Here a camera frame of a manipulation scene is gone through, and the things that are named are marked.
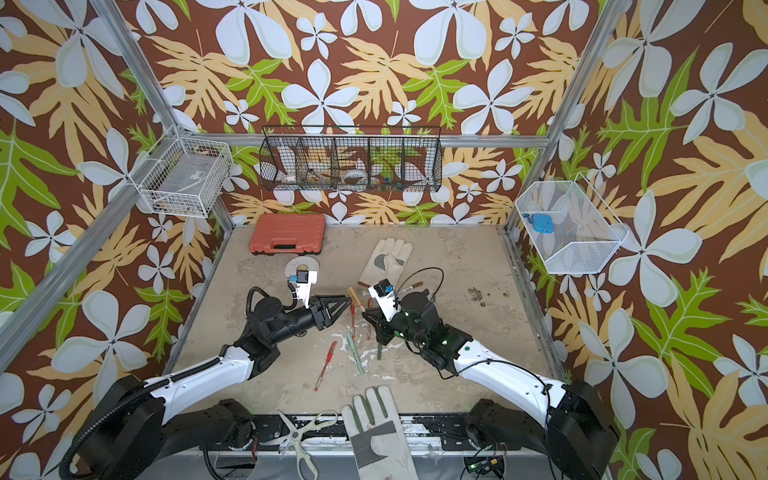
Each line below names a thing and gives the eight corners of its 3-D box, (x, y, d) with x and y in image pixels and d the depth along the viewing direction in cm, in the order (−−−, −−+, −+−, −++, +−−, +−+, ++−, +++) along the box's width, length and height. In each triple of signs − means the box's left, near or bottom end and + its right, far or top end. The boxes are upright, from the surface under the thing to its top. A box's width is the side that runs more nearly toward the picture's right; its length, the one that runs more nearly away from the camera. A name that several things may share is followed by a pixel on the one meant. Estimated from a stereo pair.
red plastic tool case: (251, 258, 113) (245, 247, 108) (264, 223, 125) (259, 212, 120) (322, 258, 113) (319, 247, 108) (328, 223, 125) (325, 212, 120)
